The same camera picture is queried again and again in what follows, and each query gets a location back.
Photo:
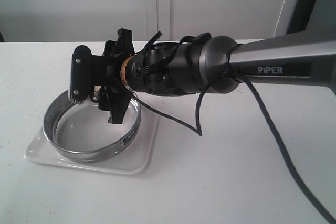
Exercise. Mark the white rectangular tray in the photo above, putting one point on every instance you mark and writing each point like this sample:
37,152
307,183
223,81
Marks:
131,161

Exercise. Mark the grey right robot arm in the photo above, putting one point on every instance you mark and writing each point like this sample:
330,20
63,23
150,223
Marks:
196,64

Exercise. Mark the round steel sieve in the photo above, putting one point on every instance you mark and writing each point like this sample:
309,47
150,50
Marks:
82,133

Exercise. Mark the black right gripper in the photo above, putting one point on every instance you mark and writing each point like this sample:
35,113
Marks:
105,71

